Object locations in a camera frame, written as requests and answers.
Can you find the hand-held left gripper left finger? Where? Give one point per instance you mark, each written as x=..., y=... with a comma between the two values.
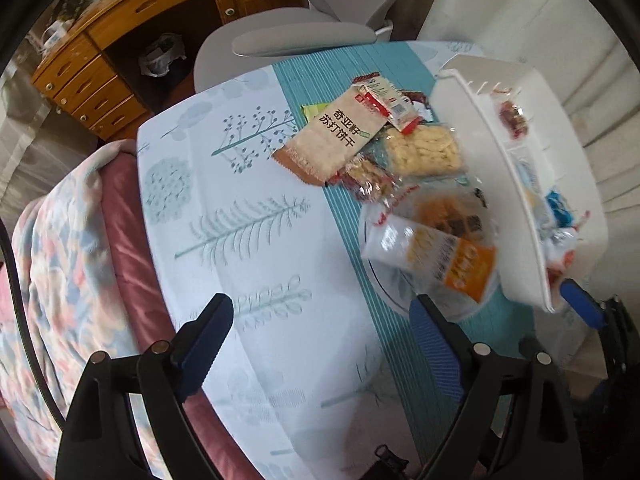
x=205, y=355

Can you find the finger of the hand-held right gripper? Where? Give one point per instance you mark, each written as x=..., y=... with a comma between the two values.
x=580, y=302

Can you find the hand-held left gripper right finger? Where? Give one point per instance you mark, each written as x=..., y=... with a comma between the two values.
x=437, y=345

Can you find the orange white snack packet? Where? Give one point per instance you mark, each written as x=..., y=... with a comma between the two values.
x=450, y=260

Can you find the blue snack packet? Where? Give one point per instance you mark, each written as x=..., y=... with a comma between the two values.
x=555, y=207

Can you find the white plastic bin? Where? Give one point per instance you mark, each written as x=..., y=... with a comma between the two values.
x=560, y=125

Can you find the red nut bar packet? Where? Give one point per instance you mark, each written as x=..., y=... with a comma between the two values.
x=367, y=175

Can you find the yellow stick snack packet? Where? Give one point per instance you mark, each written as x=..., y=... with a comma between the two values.
x=425, y=150

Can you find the dark red snack packet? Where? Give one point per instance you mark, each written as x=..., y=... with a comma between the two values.
x=512, y=117

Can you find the beige cracker packet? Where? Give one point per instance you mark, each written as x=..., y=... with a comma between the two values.
x=325, y=140

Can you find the light green snack packet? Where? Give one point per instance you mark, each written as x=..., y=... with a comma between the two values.
x=312, y=110

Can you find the beige red-edged snack packet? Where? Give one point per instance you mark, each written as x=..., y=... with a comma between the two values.
x=375, y=85

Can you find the round plate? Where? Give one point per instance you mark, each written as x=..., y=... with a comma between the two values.
x=395, y=287

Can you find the pink bed sheet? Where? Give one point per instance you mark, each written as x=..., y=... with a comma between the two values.
x=135, y=260

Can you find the floral blanket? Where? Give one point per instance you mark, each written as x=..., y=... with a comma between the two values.
x=60, y=260

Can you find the white lace cover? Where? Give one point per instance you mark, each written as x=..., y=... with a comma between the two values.
x=35, y=135

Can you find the black trash bin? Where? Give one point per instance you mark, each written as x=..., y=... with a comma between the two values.
x=160, y=55

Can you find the grey office chair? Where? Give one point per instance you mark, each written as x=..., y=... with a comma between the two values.
x=300, y=40

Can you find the wooden desk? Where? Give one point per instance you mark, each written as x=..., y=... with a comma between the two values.
x=125, y=15

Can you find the white charger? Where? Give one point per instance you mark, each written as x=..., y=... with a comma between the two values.
x=55, y=35

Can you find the dark patterned bag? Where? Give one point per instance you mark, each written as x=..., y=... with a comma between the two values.
x=72, y=2

